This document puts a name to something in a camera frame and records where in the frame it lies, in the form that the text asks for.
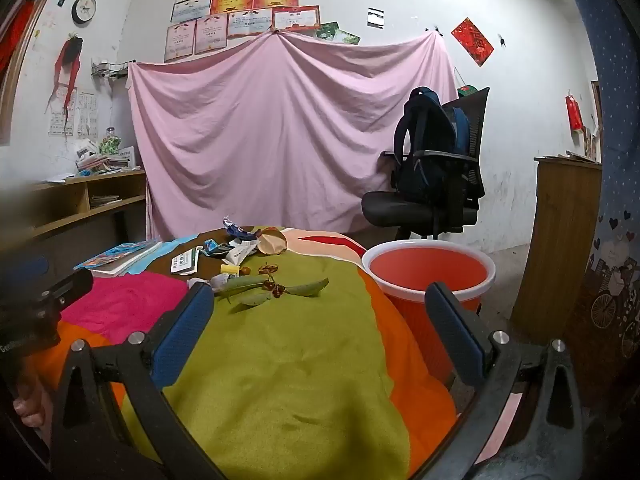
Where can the person's left hand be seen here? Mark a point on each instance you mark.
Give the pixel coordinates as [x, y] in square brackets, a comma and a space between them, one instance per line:
[31, 407]

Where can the red plastic bucket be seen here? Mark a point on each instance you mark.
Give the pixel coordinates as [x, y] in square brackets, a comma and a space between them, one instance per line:
[425, 270]

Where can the green landscape photo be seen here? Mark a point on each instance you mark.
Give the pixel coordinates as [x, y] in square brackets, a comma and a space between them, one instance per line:
[349, 37]
[326, 31]

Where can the red diamond wall poster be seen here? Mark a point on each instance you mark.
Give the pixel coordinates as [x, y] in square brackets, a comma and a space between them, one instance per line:
[472, 41]

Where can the grey white wrapper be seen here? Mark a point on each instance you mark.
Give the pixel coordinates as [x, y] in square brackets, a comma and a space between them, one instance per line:
[217, 282]

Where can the group of wall certificates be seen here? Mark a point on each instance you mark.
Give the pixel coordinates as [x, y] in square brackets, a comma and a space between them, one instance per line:
[240, 20]

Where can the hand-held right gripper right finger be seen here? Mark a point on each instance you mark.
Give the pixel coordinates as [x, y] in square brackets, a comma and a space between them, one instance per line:
[452, 335]

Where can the round black wall clock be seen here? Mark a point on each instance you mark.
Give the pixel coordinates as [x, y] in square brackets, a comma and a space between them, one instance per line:
[84, 9]

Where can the dark blue backpack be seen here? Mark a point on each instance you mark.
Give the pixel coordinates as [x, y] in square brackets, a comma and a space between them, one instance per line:
[425, 160]

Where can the white wall calendar sheet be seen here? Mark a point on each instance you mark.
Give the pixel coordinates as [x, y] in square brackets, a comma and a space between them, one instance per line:
[85, 115]

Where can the multicoloured patchwork blanket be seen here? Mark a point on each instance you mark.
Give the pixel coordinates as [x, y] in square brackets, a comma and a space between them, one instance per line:
[280, 360]

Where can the red hanging ornament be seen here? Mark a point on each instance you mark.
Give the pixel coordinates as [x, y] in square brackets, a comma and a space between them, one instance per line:
[574, 112]

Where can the black office chair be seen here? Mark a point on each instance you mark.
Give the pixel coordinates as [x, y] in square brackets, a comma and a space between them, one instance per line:
[415, 210]

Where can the papers in shelf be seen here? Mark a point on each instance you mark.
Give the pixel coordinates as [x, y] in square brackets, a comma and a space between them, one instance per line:
[105, 201]

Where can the yellow tube piece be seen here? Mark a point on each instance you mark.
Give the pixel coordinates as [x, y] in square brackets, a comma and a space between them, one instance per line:
[229, 270]

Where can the leafy twig with red fruits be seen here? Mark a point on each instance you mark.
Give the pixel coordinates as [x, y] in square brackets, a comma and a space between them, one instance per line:
[250, 285]

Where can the pink hanging sheet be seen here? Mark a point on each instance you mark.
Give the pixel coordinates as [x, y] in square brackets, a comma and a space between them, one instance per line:
[280, 135]

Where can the blue foil wrapper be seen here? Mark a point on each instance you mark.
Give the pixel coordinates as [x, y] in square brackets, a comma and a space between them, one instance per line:
[237, 232]

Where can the glass candy jar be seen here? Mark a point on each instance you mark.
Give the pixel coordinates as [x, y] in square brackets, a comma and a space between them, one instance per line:
[110, 144]

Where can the red hanging scarf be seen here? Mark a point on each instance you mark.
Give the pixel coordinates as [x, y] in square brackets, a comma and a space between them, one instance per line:
[65, 60]

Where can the colourful picture book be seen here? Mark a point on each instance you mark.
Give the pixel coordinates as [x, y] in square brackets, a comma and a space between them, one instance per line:
[115, 256]

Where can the loose white papers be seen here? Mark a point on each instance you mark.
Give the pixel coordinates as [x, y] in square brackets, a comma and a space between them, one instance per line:
[57, 179]

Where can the black and white sticker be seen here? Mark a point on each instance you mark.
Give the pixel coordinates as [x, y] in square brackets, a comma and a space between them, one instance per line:
[375, 17]

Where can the blue printed curtain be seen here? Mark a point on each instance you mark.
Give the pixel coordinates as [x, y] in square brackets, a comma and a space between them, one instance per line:
[620, 160]

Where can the red green wall card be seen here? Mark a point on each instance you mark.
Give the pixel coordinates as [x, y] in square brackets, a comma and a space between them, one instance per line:
[466, 91]

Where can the wooden shelf desk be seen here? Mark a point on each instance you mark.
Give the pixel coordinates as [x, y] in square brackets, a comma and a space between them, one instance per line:
[75, 195]

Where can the white paper leaflet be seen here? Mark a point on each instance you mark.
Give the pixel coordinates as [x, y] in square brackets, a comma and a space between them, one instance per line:
[184, 262]

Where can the tan fruit peel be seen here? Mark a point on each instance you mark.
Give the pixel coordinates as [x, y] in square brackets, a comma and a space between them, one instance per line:
[272, 245]

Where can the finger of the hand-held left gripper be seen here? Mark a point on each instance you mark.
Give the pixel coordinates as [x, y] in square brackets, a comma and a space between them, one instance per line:
[27, 269]
[75, 286]

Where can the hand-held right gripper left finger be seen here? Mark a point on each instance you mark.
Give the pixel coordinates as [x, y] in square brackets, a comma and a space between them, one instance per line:
[185, 335]

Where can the white green medicine sachet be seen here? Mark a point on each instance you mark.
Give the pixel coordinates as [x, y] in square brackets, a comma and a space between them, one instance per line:
[240, 253]

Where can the stack of books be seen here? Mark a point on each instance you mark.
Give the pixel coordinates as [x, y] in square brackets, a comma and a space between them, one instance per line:
[100, 164]

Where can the white cardboard box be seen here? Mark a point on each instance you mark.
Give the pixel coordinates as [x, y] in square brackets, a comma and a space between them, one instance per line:
[131, 157]

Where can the wooden cabinet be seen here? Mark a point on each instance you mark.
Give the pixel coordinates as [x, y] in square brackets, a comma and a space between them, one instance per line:
[555, 235]

